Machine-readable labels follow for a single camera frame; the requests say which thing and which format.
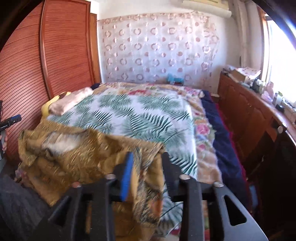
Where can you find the teal small box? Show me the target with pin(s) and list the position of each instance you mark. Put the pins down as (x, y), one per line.
(174, 80)

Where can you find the cardboard box with cloth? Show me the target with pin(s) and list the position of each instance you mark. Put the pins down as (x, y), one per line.
(244, 75)

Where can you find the sheer circle pattern curtain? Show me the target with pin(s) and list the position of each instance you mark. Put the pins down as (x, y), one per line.
(147, 47)

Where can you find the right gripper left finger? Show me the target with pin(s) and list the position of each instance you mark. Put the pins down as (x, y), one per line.
(85, 212)

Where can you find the yellow plush toy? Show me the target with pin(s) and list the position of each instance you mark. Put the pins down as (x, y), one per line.
(45, 107)

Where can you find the person's left hand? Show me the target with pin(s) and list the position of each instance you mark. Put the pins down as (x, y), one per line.
(4, 139)

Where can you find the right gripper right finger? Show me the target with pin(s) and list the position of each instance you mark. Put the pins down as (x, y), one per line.
(228, 218)

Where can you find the beige pink pillow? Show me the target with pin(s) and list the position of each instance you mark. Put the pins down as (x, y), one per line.
(66, 103)

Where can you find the wooden sideboard cabinet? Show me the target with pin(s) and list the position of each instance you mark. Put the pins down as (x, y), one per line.
(255, 125)

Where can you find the palm leaf bedsheet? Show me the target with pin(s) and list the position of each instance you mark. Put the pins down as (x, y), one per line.
(162, 117)

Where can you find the floral quilt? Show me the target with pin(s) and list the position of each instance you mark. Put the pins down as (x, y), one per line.
(207, 161)

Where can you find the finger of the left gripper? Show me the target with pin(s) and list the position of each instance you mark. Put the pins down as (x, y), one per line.
(14, 119)

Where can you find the golden patterned shirt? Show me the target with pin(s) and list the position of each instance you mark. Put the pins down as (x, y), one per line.
(54, 156)

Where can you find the white air conditioner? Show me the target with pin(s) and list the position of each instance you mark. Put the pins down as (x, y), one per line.
(218, 7)

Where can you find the red wooden wardrobe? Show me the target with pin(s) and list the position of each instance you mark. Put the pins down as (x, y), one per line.
(47, 47)

